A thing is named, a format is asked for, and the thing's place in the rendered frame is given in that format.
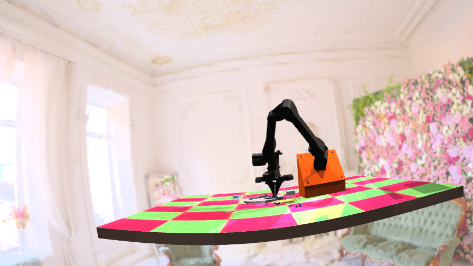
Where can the white round tray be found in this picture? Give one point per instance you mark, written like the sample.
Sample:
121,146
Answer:
263,200

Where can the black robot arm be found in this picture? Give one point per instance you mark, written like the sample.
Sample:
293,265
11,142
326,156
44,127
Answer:
287,110

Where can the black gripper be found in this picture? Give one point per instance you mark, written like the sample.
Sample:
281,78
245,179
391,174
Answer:
278,182

